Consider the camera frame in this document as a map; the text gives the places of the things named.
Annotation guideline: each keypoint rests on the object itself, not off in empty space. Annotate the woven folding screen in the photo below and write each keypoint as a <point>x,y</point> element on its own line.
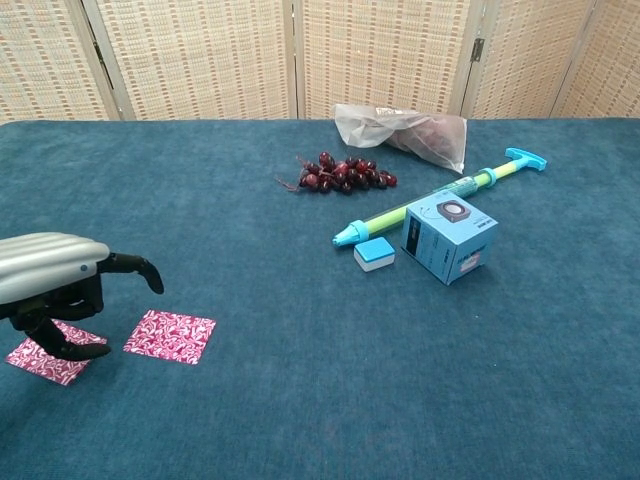
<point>200,60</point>

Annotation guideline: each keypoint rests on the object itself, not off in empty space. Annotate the light blue speaker box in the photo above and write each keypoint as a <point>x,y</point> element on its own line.
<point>450,240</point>

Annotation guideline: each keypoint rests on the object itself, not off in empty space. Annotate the small blue white block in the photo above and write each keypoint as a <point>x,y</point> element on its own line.
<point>374,252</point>

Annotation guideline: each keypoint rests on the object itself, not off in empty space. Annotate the dark red grape bunch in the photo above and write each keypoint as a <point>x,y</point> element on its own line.
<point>345,175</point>

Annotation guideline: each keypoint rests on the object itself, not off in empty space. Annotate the translucent plastic bag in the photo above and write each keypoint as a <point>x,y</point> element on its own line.
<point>400,132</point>

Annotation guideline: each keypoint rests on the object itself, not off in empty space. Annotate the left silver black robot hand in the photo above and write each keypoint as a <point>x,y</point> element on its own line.
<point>45,265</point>

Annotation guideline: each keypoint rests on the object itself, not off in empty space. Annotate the pink-patterned card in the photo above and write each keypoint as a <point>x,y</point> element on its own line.
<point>170,337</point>
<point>55,372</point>

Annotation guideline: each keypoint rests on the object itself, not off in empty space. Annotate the metal screen hinge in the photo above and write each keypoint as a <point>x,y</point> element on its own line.
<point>100,57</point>
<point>477,50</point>

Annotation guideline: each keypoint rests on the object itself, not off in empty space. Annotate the green blue toy water pump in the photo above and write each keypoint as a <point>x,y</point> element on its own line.
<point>385,215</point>

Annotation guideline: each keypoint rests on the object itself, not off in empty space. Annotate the teal table cloth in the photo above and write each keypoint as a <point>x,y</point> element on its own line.
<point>300,375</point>

